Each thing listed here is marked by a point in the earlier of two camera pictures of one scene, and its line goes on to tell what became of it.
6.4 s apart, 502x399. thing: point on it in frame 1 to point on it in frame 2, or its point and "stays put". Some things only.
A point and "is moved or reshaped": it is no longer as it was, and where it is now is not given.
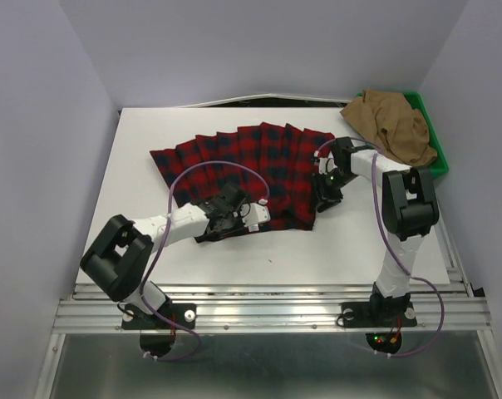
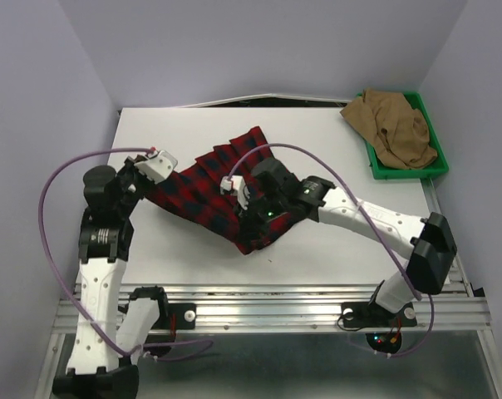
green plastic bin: x=440 y=165 stays put
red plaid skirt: x=273 y=165 is moved or reshaped
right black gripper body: x=331 y=184 to x=261 y=210
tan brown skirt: x=390 y=122 stays put
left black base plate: x=135 y=318 stays put
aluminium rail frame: x=456 y=307 stays put
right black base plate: x=377 y=314 stays put
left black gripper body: x=233 y=224 to x=136 y=183
